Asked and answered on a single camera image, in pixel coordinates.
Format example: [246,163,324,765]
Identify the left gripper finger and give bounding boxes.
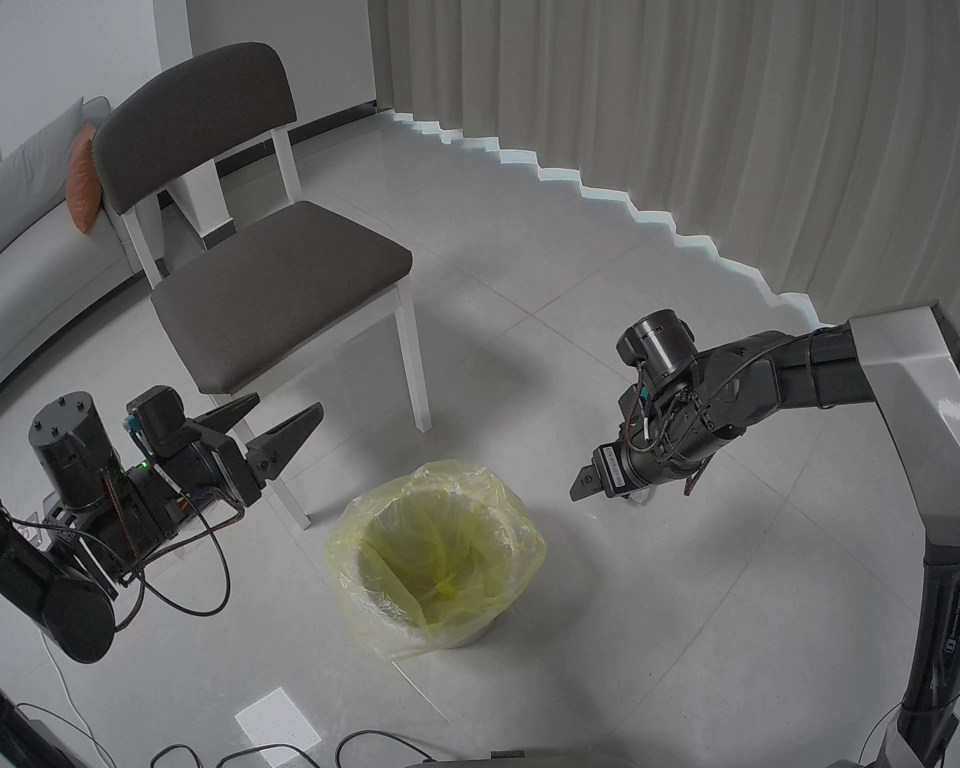
[245,402,324,486]
[186,393,261,445]

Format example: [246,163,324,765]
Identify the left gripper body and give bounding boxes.
[150,432,266,527]

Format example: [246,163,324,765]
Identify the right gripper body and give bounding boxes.
[594,423,725,499]

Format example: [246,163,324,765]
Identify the yellow plastic bag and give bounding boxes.
[324,461,547,663]

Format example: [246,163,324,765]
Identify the white trash bin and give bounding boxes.
[352,480,526,651]

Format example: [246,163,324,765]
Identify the dark grey white-legged chair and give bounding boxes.
[90,42,432,531]

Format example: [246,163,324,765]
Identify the grey sofa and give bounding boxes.
[0,96,151,384]

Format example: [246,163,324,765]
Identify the orange cushion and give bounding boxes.
[66,126,102,234]

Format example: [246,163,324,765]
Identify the beige curtain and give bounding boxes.
[371,0,960,324]

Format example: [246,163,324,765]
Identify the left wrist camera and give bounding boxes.
[123,384,207,459]

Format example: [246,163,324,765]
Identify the black cable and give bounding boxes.
[333,731,481,768]
[150,742,324,768]
[855,705,901,768]
[0,701,102,768]
[112,487,246,639]

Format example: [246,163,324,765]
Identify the white cable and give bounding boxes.
[16,516,102,751]

